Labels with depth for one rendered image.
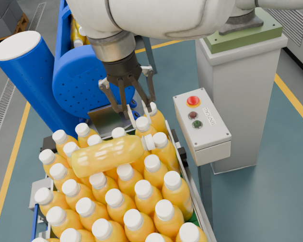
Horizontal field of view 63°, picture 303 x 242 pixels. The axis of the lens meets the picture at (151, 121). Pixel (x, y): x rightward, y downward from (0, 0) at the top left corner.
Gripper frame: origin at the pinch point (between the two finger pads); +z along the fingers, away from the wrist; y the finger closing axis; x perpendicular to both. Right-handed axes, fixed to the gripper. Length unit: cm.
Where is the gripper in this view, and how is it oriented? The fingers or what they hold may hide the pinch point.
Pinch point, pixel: (139, 114)
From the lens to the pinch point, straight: 67.6
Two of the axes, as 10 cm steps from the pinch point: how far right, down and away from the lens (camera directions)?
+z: 2.0, 6.4, 7.4
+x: 2.1, 7.1, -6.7
